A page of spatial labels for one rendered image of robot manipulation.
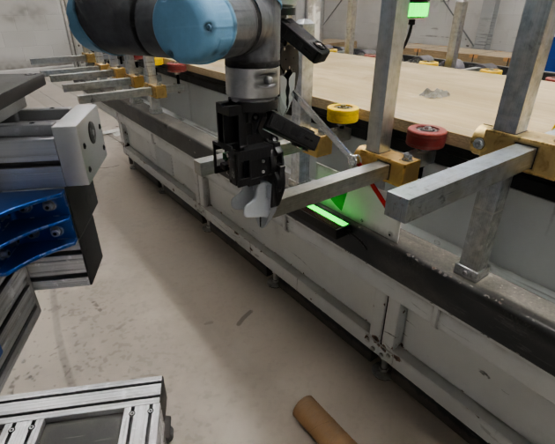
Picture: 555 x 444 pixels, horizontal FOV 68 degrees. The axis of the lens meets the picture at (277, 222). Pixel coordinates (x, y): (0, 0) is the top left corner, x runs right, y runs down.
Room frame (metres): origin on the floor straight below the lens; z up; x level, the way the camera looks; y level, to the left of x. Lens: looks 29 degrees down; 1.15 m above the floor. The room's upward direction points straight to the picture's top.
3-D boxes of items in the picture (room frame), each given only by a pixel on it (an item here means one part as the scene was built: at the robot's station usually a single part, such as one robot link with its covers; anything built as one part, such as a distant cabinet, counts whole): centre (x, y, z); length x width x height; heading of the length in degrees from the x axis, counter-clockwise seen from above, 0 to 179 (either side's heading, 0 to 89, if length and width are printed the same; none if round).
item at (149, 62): (1.83, 0.54, 0.89); 0.04 x 0.04 x 0.48; 37
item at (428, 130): (0.86, -0.32, 0.85); 0.08 x 0.08 x 0.11
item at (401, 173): (0.81, -0.22, 0.85); 0.14 x 0.06 x 0.05; 37
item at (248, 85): (0.60, 0.03, 1.05); 0.08 x 0.08 x 0.05
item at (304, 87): (1.03, -0.06, 0.87); 0.04 x 0.04 x 0.48; 37
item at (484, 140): (0.61, -0.37, 0.95); 0.14 x 0.06 x 0.05; 37
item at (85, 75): (2.15, 0.89, 0.81); 0.44 x 0.03 x 0.04; 127
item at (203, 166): (0.94, -0.01, 0.84); 0.44 x 0.03 x 0.04; 127
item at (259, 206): (0.58, 0.03, 0.86); 0.06 x 0.03 x 0.09; 127
